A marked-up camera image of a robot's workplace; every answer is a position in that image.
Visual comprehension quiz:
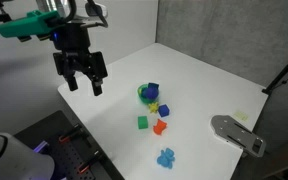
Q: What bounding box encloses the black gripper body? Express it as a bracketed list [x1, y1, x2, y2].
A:
[51, 22, 96, 78]

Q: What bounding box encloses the purple bumpy ball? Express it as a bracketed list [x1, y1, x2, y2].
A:
[142, 87, 160, 100]

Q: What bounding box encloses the green bowl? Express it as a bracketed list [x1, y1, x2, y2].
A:
[137, 83, 161, 104]

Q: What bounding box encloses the black orange clamp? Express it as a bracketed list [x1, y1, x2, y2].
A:
[58, 123, 84, 144]
[77, 150, 104, 175]

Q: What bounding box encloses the green foam cube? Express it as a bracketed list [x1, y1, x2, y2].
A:
[137, 115, 149, 130]

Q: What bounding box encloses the yellow spiky toy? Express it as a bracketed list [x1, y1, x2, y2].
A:
[147, 102, 160, 114]

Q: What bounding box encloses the black perforated base board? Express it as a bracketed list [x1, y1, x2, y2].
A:
[13, 109, 126, 180]

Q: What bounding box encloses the orange rubber animal toy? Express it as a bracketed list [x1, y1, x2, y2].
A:
[152, 118, 168, 136]

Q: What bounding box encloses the blue rubber elephant toy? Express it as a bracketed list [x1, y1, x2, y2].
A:
[156, 147, 176, 170]

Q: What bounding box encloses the pale yellow sticker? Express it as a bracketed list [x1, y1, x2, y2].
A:
[233, 110, 249, 122]

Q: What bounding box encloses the grey metal mounting plate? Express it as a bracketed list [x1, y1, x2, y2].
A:
[210, 114, 267, 159]

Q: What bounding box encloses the black tripod pole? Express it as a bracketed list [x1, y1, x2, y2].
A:
[261, 45, 288, 96]

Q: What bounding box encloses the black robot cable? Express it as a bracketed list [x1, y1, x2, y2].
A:
[63, 0, 109, 28]

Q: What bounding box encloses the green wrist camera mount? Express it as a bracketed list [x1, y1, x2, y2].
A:
[0, 9, 61, 43]

